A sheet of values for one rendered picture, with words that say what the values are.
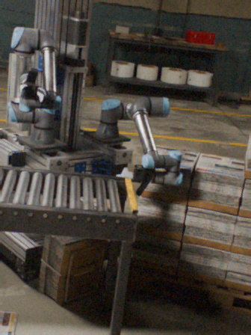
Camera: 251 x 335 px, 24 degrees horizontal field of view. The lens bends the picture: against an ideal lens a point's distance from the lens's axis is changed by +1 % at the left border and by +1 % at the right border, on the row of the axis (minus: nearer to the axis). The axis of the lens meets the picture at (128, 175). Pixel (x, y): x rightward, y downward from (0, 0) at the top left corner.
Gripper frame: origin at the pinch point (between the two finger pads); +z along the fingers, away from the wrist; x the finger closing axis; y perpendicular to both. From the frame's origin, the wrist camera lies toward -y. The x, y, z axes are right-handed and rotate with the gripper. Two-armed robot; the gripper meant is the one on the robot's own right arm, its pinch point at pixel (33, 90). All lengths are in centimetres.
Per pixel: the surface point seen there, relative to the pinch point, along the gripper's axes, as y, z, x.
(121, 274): 66, 50, -51
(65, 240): 82, -12, -36
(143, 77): 63, -606, -242
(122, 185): 40, 1, -56
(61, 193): 41, 23, -20
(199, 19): -40, -648, -322
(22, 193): 44, 24, -1
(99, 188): 39, 14, -40
